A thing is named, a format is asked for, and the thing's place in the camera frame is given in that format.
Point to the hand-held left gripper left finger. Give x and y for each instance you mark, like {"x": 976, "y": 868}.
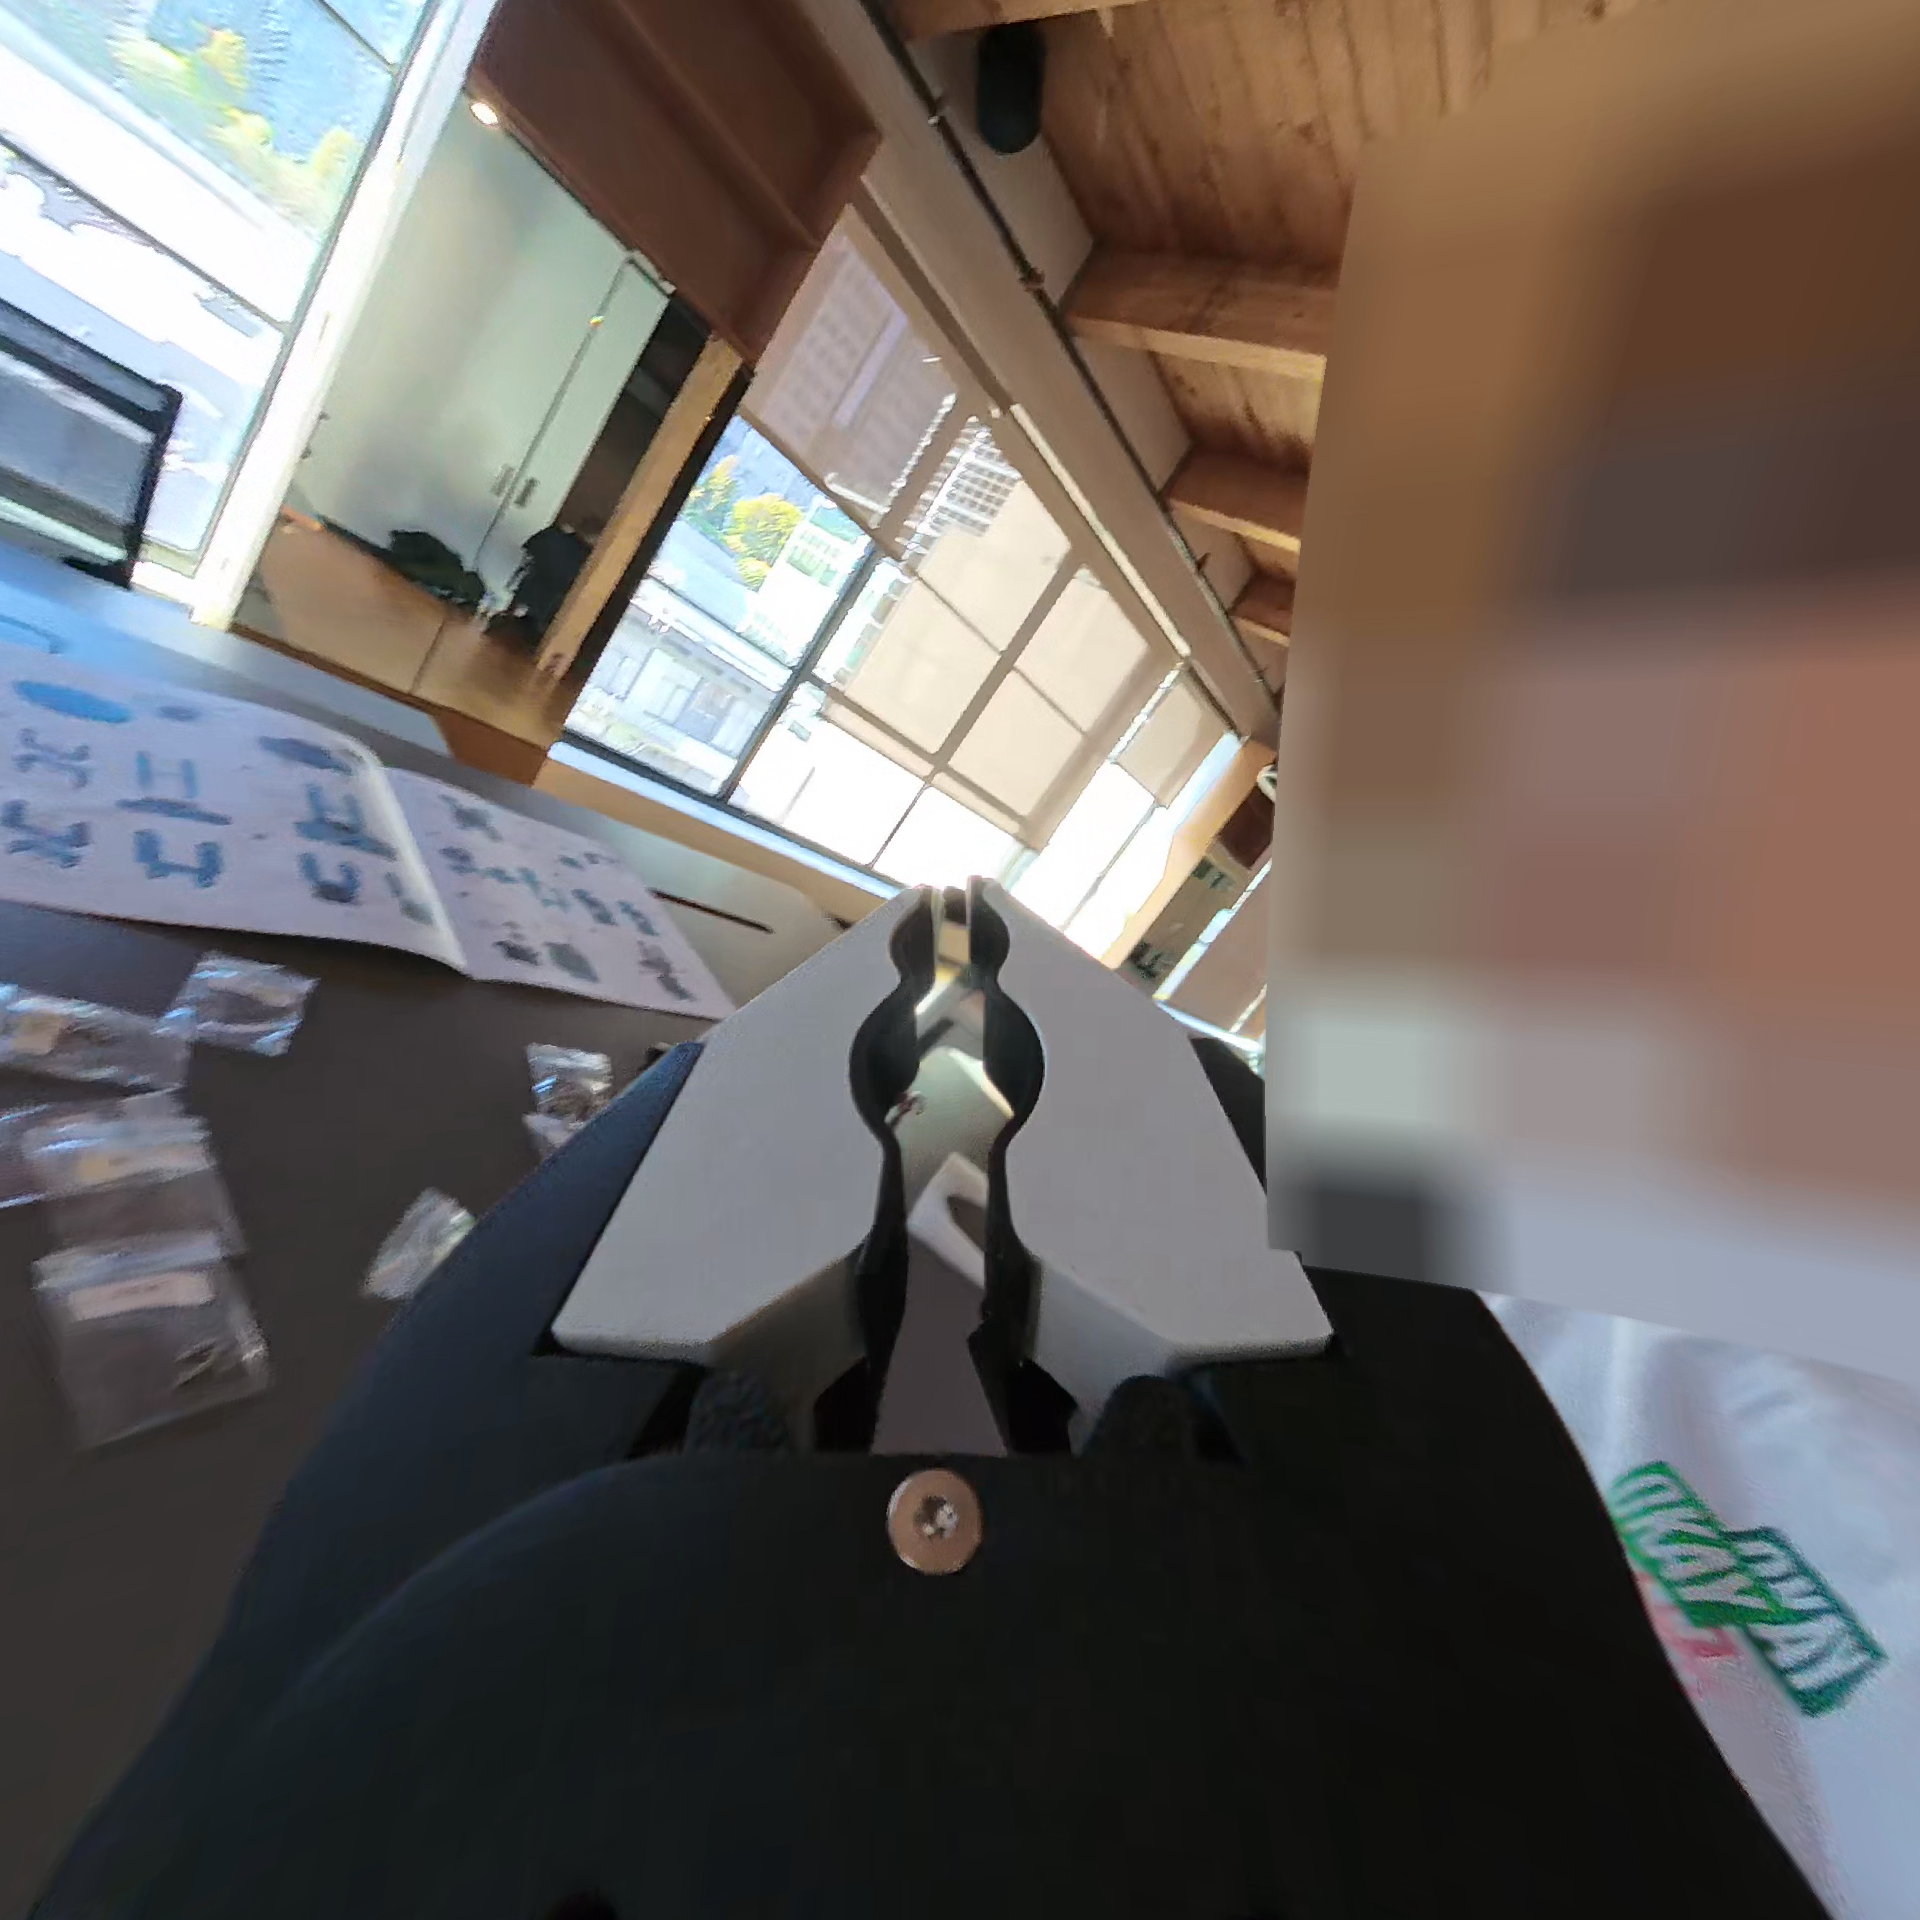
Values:
{"x": 721, "y": 1201}

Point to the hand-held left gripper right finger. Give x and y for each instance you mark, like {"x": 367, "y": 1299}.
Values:
{"x": 1154, "y": 1201}

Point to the dark desk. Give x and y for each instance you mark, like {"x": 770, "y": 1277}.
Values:
{"x": 374, "y": 1110}

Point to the scatter of small parts bags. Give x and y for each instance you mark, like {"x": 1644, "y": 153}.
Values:
{"x": 142, "y": 1350}

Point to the open instruction booklet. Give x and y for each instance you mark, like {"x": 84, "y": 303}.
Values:
{"x": 225, "y": 841}

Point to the black backpack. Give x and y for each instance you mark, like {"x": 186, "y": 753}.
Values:
{"x": 435, "y": 567}
{"x": 552, "y": 584}

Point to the white cabinet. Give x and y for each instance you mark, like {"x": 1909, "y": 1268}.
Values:
{"x": 494, "y": 374}

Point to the black mesh office chair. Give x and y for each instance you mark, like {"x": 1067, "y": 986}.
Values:
{"x": 74, "y": 435}

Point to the black ceiling speaker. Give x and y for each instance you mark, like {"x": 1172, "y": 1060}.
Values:
{"x": 1010, "y": 91}

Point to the large glass window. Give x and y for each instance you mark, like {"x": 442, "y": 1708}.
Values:
{"x": 180, "y": 150}

